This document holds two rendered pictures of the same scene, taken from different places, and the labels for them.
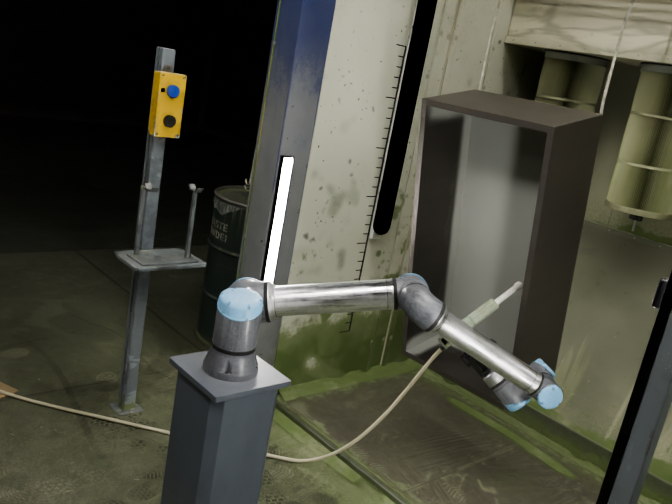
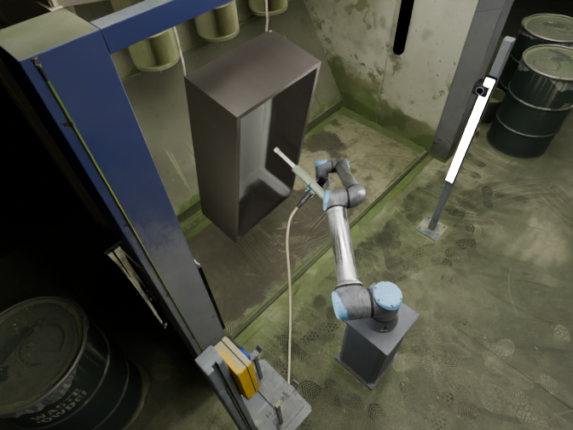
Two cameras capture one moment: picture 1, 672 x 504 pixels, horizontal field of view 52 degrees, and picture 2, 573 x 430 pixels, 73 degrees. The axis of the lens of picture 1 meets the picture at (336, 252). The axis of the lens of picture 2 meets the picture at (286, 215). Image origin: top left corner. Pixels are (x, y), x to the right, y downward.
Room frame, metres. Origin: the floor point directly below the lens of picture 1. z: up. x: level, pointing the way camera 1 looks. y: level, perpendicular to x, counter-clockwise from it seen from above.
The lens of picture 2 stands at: (2.66, 1.19, 2.66)
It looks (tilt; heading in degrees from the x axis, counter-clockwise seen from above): 50 degrees down; 271
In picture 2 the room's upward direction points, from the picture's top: 4 degrees counter-clockwise
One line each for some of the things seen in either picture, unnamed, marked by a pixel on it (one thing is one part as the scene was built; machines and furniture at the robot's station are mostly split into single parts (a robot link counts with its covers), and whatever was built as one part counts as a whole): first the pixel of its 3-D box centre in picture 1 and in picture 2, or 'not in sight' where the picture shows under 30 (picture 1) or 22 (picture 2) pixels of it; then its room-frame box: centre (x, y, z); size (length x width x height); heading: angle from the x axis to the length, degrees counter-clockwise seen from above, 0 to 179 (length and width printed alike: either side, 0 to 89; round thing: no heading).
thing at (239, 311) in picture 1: (238, 317); (384, 300); (2.20, 0.28, 0.83); 0.17 x 0.15 x 0.18; 3
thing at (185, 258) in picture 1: (167, 222); (269, 386); (2.78, 0.71, 0.95); 0.26 x 0.15 x 0.32; 134
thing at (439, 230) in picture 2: not in sight; (431, 228); (1.46, -0.77, 0.01); 0.20 x 0.20 x 0.01; 44
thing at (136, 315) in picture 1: (144, 240); (245, 426); (2.89, 0.83, 0.82); 0.06 x 0.06 x 1.64; 44
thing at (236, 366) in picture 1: (232, 355); (381, 312); (2.19, 0.28, 0.69); 0.19 x 0.19 x 0.10
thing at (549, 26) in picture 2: not in sight; (554, 28); (0.06, -2.41, 0.86); 0.54 x 0.54 x 0.01
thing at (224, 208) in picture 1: (252, 268); (68, 377); (3.95, 0.47, 0.44); 0.59 x 0.58 x 0.89; 25
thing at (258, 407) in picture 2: (160, 259); (269, 401); (2.79, 0.73, 0.78); 0.31 x 0.23 x 0.01; 134
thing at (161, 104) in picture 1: (167, 104); (236, 369); (2.85, 0.79, 1.42); 0.12 x 0.06 x 0.26; 134
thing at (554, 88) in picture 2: not in sight; (535, 105); (0.32, -1.81, 0.44); 0.59 x 0.58 x 0.89; 59
